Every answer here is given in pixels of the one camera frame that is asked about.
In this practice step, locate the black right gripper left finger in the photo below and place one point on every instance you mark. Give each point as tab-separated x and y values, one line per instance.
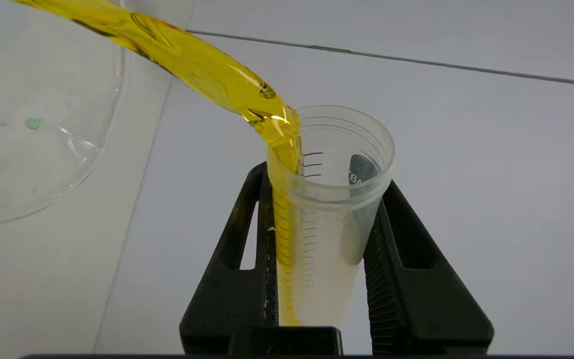
237	299

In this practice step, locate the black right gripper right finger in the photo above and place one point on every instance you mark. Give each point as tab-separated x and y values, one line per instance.
426	299

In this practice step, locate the test tube with yellow pigment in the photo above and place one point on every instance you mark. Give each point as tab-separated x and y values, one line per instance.
327	239

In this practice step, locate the clear glass beaker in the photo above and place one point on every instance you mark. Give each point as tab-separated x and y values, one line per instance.
33	149

